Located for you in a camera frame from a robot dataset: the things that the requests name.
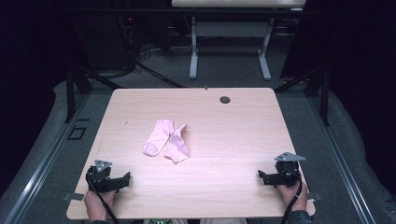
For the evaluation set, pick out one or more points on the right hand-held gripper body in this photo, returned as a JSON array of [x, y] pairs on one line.
[[287, 171]]

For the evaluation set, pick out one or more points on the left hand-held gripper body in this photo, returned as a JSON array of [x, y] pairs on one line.
[[100, 180]]

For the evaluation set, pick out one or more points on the pink sock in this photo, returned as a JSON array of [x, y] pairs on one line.
[[178, 146], [157, 139]]

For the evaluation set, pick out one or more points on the person's left hand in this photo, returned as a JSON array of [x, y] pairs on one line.
[[96, 203]]

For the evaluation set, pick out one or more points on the person's right hand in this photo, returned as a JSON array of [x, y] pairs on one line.
[[294, 196]]

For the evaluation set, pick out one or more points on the green patterned object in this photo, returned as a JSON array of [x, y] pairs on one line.
[[159, 221]]

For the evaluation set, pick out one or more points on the white-legged background desk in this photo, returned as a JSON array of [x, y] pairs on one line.
[[230, 28]]

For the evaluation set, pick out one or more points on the metal table bracket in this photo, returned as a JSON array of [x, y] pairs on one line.
[[73, 196], [313, 196]]

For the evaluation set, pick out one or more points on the aluminium floor rail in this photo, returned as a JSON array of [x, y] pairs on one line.
[[37, 177], [342, 168]]

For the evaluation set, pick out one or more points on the black metal frame stand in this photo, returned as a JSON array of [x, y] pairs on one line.
[[71, 93], [323, 93]]

